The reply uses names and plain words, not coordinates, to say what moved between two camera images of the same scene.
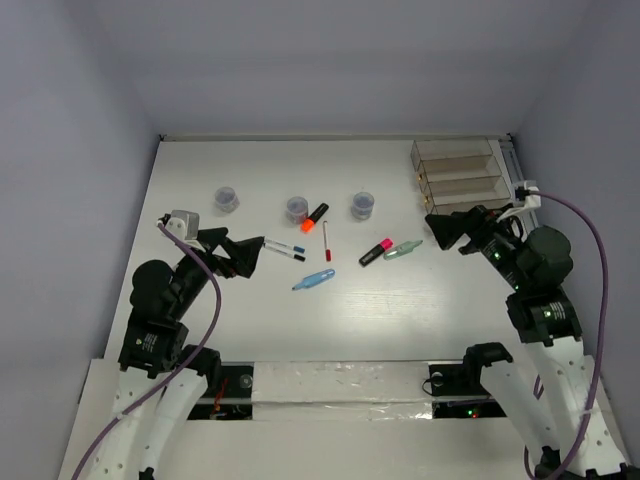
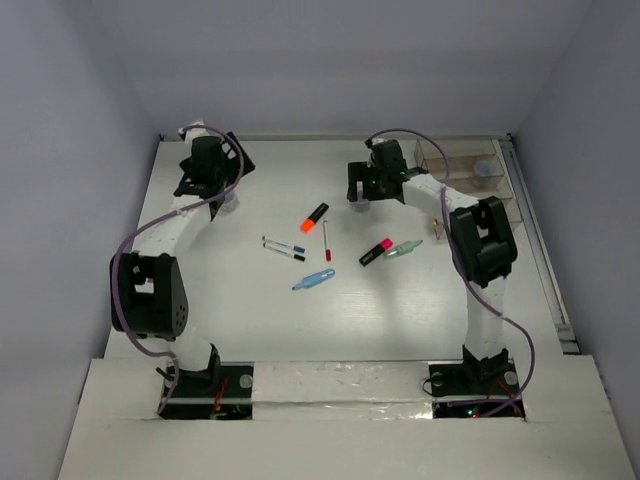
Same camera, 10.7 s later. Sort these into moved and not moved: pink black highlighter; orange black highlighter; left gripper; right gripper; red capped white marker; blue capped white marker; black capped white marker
Moved: left gripper; right gripper
Not moved: black capped white marker; red capped white marker; pink black highlighter; blue capped white marker; orange black highlighter
